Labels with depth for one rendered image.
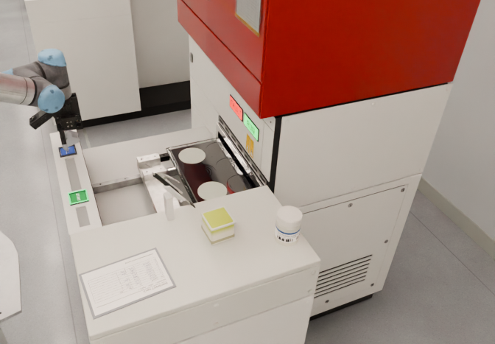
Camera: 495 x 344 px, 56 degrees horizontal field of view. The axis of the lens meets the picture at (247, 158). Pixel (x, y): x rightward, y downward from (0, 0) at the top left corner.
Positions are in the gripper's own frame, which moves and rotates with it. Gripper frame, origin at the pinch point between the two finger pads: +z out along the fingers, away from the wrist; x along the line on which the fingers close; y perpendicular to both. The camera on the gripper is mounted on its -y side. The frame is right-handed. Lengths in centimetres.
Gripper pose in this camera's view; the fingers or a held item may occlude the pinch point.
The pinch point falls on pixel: (64, 148)
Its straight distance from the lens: 174.8
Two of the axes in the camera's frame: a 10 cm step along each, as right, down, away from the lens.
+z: -0.5, 8.0, 6.0
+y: 9.1, -2.1, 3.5
